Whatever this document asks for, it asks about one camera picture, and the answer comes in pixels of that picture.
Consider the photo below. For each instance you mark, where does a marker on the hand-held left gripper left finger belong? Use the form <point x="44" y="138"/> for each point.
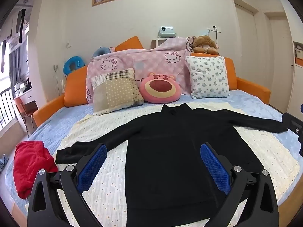
<point x="92" y="167"/>

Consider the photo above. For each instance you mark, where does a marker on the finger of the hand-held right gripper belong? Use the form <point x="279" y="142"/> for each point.
<point x="292" y="121"/>

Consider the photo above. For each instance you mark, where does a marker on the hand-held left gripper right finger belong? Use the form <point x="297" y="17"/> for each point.
<point x="215" y="167"/>

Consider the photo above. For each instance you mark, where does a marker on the black sweater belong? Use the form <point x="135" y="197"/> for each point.
<point x="165" y="158"/>

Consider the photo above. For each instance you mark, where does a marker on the dark hanging clothes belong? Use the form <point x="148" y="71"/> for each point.
<point x="21" y="26"/>

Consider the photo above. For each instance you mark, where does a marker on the cream dotted blanket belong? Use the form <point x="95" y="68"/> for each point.
<point x="106" y="194"/>

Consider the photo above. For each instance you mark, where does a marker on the red garment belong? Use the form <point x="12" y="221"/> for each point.
<point x="28" y="165"/>

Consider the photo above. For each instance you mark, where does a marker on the cream door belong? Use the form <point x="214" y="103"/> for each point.
<point x="278" y="59"/>
<point x="245" y="40"/>

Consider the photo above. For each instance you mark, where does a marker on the beige patchwork pillow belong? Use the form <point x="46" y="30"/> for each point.
<point x="116" y="92"/>

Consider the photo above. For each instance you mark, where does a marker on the orange sofa bed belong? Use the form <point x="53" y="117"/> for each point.
<point x="75" y="87"/>

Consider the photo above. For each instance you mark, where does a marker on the orange chair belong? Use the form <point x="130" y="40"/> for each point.
<point x="28" y="113"/>

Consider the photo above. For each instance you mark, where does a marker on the white floral pillow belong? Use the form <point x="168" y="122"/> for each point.
<point x="208" y="78"/>

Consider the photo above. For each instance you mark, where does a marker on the white desk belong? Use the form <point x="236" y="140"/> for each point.
<point x="28" y="97"/>

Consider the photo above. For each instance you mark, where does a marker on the white dried branches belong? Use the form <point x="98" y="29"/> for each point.
<point x="56" y="78"/>

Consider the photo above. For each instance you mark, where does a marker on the pink bear cushion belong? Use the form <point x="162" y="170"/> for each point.
<point x="159" y="87"/>

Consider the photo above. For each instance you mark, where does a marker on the balcony railing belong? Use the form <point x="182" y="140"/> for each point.
<point x="4" y="108"/>

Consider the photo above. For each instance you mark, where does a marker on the blue neck pillow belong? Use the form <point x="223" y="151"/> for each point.
<point x="100" y="51"/>

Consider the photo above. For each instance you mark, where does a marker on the brown plush toy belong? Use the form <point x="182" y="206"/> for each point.
<point x="203" y="43"/>

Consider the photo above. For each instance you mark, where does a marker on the pink cat-print blanket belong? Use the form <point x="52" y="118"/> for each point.
<point x="142" y="59"/>

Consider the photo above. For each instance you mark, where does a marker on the grey curtain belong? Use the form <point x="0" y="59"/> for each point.
<point x="16" y="61"/>

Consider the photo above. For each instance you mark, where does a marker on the white shelf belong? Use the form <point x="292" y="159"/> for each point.
<point x="156" y="43"/>

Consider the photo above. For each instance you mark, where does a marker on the teal projector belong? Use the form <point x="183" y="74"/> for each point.
<point x="165" y="31"/>

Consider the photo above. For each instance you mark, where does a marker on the white wall socket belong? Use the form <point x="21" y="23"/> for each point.
<point x="216" y="29"/>

